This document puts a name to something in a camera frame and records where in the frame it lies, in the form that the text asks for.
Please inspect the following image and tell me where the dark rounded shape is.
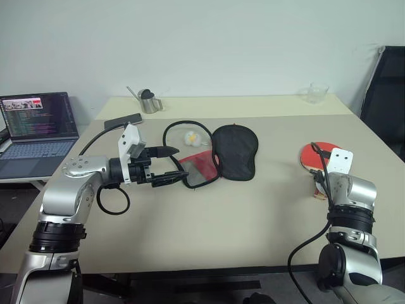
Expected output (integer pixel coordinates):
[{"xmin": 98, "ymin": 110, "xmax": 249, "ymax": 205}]
[{"xmin": 243, "ymin": 293, "xmax": 270, "ymax": 304}]

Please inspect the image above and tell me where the clear glass bowl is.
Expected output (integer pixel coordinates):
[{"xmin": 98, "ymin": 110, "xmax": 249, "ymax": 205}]
[{"xmin": 299, "ymin": 82, "xmax": 330, "ymax": 105}]

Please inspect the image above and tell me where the white side table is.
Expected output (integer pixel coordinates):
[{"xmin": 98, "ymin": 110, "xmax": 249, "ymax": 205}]
[{"xmin": 0, "ymin": 175, "xmax": 53, "ymax": 191}]

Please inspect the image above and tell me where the black office chair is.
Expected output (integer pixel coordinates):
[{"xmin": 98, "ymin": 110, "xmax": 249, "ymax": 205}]
[{"xmin": 359, "ymin": 46, "xmax": 405, "ymax": 165}]

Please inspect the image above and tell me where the red table tennis paddle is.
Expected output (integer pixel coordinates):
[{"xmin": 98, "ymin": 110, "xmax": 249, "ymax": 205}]
[{"xmin": 298, "ymin": 141, "xmax": 338, "ymax": 201}]

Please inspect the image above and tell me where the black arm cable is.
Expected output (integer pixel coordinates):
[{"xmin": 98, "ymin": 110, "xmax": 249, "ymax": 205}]
[
  {"xmin": 78, "ymin": 122, "xmax": 132, "ymax": 215},
  {"xmin": 287, "ymin": 142, "xmax": 336, "ymax": 304}
]

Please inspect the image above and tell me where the black smartphone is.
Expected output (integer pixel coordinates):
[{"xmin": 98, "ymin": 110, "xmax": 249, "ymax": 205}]
[{"xmin": 104, "ymin": 113, "xmax": 142, "ymax": 129}]

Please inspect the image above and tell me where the black red mesh paddle case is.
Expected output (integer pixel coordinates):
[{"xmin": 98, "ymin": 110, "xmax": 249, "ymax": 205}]
[{"xmin": 163, "ymin": 119, "xmax": 259, "ymax": 190}]

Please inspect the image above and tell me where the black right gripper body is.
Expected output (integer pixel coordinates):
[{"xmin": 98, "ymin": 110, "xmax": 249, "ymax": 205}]
[{"xmin": 311, "ymin": 169, "xmax": 328, "ymax": 191}]

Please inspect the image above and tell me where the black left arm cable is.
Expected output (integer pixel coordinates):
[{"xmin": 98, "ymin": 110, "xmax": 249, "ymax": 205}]
[{"xmin": 78, "ymin": 122, "xmax": 132, "ymax": 215}]

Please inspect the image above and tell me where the black table underframe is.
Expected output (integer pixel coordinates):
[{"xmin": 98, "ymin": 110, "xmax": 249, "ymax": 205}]
[{"xmin": 78, "ymin": 264, "xmax": 320, "ymax": 304}]

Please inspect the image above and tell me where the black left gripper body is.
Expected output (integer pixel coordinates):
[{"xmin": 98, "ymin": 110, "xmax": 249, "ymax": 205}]
[{"xmin": 128, "ymin": 147, "xmax": 156, "ymax": 187}]

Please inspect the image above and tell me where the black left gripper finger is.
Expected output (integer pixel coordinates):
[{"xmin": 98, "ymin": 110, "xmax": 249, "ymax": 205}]
[
  {"xmin": 151, "ymin": 170, "xmax": 190, "ymax": 188},
  {"xmin": 148, "ymin": 145, "xmax": 180, "ymax": 158}
]

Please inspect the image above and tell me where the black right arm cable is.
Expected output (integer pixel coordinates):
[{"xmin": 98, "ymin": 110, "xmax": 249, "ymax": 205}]
[{"xmin": 287, "ymin": 142, "xmax": 336, "ymax": 304}]

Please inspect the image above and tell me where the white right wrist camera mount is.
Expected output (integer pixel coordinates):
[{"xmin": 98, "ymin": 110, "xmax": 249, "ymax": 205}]
[{"xmin": 327, "ymin": 148, "xmax": 354, "ymax": 175}]

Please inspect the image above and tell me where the open grey laptop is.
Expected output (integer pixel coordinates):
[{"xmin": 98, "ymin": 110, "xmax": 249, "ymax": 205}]
[{"xmin": 0, "ymin": 92, "xmax": 80, "ymax": 181}]

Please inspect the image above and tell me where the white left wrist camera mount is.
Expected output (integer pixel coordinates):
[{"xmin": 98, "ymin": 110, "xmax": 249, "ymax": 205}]
[{"xmin": 117, "ymin": 123, "xmax": 147, "ymax": 185}]

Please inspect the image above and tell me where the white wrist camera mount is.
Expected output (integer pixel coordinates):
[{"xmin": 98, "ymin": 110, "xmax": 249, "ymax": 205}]
[
  {"xmin": 327, "ymin": 148, "xmax": 354, "ymax": 175},
  {"xmin": 117, "ymin": 123, "xmax": 147, "ymax": 185}
]

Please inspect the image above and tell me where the stainless steel pitcher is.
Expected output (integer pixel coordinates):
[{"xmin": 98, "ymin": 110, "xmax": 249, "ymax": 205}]
[{"xmin": 137, "ymin": 89, "xmax": 164, "ymax": 114}]

